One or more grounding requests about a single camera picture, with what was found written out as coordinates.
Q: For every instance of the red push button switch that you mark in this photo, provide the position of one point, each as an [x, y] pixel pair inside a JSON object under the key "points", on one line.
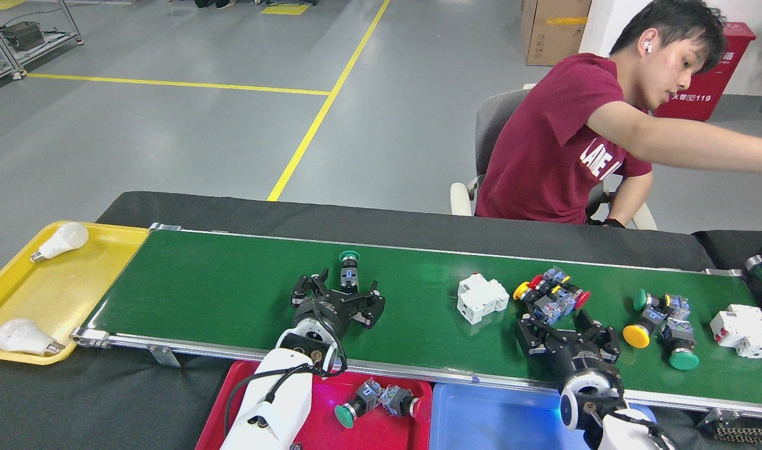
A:
{"points": [[393, 400], [536, 281], [582, 300]]}

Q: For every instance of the person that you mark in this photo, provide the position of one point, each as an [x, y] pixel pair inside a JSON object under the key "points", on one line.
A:
{"points": [[543, 156]]}

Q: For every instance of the red plastic tray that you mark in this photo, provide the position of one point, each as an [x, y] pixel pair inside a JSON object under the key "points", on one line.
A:
{"points": [[380, 437]]}

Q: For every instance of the black table cloth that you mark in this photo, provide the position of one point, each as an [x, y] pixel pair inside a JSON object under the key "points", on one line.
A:
{"points": [[293, 215], [731, 247]]}

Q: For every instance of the grey office chair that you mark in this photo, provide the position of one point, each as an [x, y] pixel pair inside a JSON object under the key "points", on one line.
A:
{"points": [[499, 119]]}

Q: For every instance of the red fire extinguisher box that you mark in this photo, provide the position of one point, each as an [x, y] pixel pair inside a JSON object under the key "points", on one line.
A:
{"points": [[731, 69]]}

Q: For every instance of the black wristwatch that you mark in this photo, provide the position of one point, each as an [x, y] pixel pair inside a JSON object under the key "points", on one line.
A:
{"points": [[613, 222]]}

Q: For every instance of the yellow plastic tray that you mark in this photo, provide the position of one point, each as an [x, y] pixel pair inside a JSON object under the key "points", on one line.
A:
{"points": [[55, 294]]}

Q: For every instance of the blue plastic tray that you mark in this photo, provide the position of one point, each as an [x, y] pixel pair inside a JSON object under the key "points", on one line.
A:
{"points": [[493, 419]]}

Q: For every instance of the metal shelf rack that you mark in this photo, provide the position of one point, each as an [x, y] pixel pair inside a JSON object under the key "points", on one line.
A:
{"points": [[55, 40]]}

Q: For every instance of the long green conveyor belt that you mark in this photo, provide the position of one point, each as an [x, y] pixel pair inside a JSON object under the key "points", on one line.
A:
{"points": [[230, 281]]}

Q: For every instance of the yellow push button switch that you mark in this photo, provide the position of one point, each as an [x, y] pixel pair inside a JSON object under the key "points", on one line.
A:
{"points": [[636, 336], [521, 290]]}

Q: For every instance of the white light bulb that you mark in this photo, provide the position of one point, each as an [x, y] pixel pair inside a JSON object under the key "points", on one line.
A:
{"points": [[65, 239], [21, 336]]}

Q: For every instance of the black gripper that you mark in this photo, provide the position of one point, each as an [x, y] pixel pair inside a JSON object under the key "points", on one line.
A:
{"points": [[584, 357], [324, 311]]}

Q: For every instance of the green push button switch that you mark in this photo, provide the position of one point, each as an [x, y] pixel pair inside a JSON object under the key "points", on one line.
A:
{"points": [[639, 300], [684, 360], [344, 417], [349, 275]]}

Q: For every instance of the white circuit breaker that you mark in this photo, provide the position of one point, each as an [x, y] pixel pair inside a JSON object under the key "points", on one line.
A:
{"points": [[743, 331], [481, 299]]}

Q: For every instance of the dark metal box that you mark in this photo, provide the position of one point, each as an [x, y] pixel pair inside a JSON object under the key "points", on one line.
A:
{"points": [[25, 36]]}

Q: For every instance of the brown cardboard box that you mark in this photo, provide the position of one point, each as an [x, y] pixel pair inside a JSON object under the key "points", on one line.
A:
{"points": [[552, 37]]}

